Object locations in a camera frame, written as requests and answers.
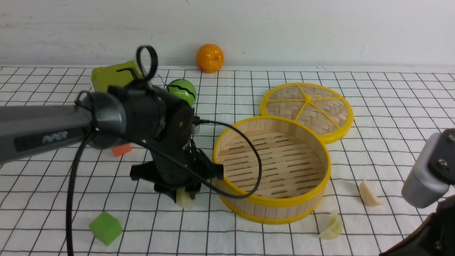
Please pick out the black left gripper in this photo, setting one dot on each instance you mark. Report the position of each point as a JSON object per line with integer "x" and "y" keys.
{"x": 176, "y": 156}

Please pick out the light green dumpling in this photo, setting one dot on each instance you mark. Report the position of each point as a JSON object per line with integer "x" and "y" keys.
{"x": 184, "y": 199}

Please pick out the pale green dumpling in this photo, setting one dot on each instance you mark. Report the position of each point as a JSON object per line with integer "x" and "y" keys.
{"x": 334, "y": 228}

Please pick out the white dumpling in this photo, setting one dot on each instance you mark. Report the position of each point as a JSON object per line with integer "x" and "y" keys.
{"x": 367, "y": 195}

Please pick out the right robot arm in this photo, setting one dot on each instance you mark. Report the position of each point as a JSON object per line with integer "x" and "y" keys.
{"x": 434, "y": 237}

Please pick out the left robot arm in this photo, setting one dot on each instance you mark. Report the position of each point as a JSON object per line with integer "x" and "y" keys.
{"x": 157, "y": 117}

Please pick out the bamboo steamer tray yellow rims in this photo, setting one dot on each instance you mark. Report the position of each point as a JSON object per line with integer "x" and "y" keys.
{"x": 296, "y": 170}

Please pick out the woven bamboo steamer lid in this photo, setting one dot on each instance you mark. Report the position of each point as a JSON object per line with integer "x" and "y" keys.
{"x": 318, "y": 108}

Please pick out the orange cube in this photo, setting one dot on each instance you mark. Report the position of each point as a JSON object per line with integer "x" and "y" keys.
{"x": 121, "y": 150}

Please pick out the green watermelon ball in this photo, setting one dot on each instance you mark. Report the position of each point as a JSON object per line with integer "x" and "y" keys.
{"x": 183, "y": 89}

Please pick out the white grid tablecloth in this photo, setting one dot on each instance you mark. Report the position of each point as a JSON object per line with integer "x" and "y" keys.
{"x": 396, "y": 110}

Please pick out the green cube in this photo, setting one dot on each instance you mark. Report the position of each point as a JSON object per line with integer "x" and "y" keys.
{"x": 106, "y": 228}

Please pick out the green lidded white box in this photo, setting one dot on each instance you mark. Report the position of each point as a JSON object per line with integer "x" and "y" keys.
{"x": 115, "y": 75}

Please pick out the orange fruit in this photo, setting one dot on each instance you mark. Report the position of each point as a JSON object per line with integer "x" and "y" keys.
{"x": 210, "y": 58}

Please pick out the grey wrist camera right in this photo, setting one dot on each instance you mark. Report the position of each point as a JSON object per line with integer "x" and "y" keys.
{"x": 433, "y": 172}

